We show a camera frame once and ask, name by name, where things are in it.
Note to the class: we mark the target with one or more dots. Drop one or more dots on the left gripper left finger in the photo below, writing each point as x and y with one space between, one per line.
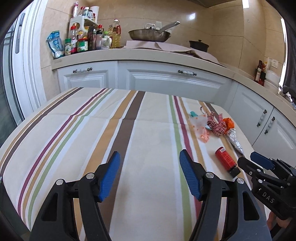
56 218

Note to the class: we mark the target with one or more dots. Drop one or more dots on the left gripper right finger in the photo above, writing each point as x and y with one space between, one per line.
244 219

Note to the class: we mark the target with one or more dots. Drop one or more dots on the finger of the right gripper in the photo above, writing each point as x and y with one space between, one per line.
262 161
252 168

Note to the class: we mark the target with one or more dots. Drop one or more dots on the red spray can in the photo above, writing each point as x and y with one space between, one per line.
227 162

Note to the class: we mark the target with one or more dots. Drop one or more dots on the silver foil wrapper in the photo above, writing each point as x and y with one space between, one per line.
231 135

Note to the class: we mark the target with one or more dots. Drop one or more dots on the red checkered ribbon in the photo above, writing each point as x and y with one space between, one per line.
215 122

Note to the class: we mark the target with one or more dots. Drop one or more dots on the clear orange dotted wrapper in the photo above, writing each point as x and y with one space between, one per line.
202 134

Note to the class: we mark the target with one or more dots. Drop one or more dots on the green white probiotic sachet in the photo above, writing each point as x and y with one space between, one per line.
199 121

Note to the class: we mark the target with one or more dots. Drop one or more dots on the person's right hand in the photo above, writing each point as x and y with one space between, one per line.
272 218

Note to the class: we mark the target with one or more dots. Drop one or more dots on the dark grey hanging cloth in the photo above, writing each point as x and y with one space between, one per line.
289 80

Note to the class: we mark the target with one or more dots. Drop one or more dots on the white stacked bowls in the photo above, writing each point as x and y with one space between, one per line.
271 81

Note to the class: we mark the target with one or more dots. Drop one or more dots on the striped tablecloth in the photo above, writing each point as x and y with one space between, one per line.
79 129

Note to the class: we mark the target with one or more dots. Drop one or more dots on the dark sauce bottle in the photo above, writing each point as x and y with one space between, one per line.
258 71

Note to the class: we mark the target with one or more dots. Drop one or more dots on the black casserole pot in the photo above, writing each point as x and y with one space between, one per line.
199 45

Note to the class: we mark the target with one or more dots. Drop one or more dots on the pink stove cover cloth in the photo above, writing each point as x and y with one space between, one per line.
166 53

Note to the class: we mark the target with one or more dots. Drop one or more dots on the steel frying pan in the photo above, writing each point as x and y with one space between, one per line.
153 35

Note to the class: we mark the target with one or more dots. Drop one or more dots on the blue white snack bag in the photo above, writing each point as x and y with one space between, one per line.
55 44

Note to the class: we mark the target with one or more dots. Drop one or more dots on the white spice rack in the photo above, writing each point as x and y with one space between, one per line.
82 24

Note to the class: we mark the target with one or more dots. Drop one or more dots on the cooking oil bottle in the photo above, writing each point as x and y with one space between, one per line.
115 33

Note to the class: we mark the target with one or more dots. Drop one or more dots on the paper towel roll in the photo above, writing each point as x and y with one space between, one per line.
95 12

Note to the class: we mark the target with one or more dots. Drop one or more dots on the cabinet door handle right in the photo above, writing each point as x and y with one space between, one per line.
270 124

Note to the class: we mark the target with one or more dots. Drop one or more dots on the cabinet door handle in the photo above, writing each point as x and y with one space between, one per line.
270 124
261 118

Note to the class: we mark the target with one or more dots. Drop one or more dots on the cabinet door handle left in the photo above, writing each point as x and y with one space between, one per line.
261 118

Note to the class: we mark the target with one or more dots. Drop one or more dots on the wall power socket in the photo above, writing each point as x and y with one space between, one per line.
274 63

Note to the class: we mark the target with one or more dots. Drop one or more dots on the middle drawer handle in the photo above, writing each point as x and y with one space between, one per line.
187 73

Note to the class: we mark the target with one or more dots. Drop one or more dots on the drawer handle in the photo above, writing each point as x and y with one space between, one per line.
187 73
82 70

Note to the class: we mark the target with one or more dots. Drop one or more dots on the left drawer handle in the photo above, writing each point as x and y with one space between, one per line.
82 70

